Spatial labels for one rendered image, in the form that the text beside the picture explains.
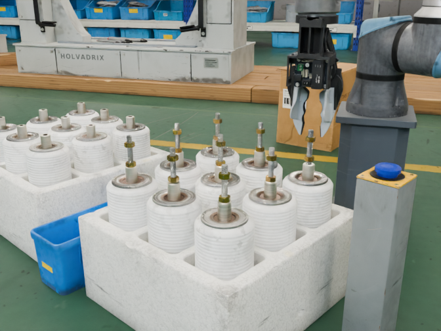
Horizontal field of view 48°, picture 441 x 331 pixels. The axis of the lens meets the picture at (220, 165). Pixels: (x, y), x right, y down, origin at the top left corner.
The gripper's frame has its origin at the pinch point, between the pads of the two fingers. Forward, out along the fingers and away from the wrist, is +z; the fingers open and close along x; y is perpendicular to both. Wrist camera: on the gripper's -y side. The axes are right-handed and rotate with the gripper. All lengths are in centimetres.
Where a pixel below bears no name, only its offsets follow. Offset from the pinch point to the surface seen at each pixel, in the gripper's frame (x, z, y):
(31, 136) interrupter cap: -69, 10, -2
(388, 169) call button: 14.6, 2.0, 12.3
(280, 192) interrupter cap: -3.0, 9.7, 9.6
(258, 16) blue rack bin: -150, 3, -433
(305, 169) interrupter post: -0.4, 7.7, 1.7
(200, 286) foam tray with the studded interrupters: -9.1, 17.7, 30.7
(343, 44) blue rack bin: -60, 29, -442
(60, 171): -55, 15, 5
